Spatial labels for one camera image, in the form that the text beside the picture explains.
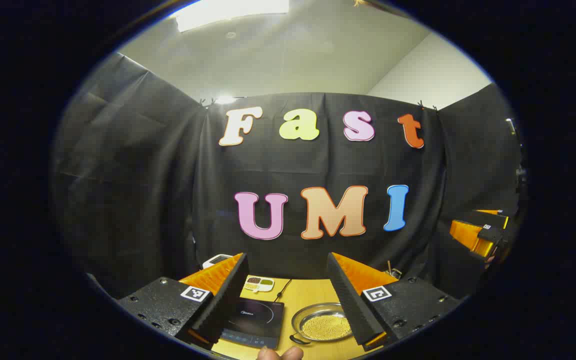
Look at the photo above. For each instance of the pile of yellow soybeans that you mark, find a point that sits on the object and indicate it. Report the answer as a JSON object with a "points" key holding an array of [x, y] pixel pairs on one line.
{"points": [[325, 327]]}

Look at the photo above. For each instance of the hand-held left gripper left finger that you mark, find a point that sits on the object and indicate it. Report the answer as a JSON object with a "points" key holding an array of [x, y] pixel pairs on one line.
{"points": [[228, 295]]}

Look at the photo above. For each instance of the stainless steel pot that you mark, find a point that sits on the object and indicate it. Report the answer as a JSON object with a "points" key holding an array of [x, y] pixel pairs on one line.
{"points": [[323, 325]]}

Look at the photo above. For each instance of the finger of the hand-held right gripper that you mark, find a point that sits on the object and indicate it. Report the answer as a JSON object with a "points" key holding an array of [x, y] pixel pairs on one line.
{"points": [[493, 216], [470, 237]]}

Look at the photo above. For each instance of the white divided plate of beans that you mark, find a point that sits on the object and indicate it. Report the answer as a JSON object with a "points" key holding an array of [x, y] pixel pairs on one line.
{"points": [[259, 284]]}

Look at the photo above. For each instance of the small glass jar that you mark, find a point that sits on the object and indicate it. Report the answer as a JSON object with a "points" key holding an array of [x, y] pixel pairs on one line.
{"points": [[393, 272]]}

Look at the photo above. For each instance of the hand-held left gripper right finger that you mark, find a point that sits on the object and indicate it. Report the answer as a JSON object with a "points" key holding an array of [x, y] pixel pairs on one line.
{"points": [[350, 300]]}

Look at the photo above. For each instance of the black induction cooktop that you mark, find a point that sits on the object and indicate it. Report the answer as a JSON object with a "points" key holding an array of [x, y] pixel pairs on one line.
{"points": [[255, 320]]}

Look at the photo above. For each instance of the white toaster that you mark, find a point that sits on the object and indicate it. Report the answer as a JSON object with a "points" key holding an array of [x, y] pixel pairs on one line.
{"points": [[215, 260]]}

